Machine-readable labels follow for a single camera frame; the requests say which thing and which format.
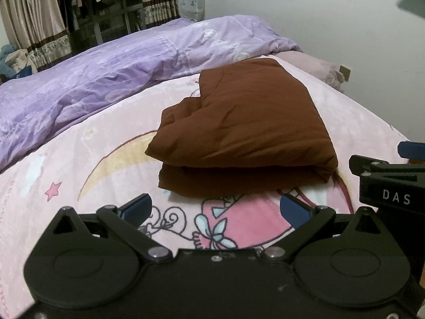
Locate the brown padded jacket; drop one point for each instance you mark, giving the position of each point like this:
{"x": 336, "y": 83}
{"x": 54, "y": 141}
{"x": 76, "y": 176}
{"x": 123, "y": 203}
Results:
{"x": 249, "y": 123}

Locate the purple duvet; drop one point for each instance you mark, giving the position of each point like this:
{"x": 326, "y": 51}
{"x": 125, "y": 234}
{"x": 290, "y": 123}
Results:
{"x": 99, "y": 79}

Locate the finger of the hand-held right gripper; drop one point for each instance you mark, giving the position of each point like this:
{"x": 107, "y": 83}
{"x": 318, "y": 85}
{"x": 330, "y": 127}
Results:
{"x": 411, "y": 150}
{"x": 381, "y": 166}

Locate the beige striped curtain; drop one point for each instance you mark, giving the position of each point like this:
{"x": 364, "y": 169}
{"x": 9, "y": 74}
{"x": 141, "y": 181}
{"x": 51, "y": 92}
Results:
{"x": 36, "y": 23}
{"x": 159, "y": 0}

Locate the glass balcony door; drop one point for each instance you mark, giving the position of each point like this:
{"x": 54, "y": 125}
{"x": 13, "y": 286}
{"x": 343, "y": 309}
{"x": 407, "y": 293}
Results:
{"x": 109, "y": 30}

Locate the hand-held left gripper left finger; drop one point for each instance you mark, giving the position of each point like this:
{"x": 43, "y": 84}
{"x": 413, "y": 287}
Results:
{"x": 136, "y": 206}

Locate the light blue cloth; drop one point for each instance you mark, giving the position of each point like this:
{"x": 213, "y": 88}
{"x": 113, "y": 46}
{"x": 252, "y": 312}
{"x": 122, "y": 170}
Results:
{"x": 5, "y": 63}

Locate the pink printed blanket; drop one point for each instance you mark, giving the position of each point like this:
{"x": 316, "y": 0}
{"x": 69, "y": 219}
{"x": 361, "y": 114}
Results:
{"x": 99, "y": 179}

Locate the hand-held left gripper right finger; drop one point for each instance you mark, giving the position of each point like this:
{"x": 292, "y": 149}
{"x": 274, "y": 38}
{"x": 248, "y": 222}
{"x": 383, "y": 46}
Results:
{"x": 294, "y": 210}

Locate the dark blue bag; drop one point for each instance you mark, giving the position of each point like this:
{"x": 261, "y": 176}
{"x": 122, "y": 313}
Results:
{"x": 23, "y": 72}

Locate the mauve ruffled pillow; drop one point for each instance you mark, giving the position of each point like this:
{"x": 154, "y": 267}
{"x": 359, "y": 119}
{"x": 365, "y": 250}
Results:
{"x": 315, "y": 66}

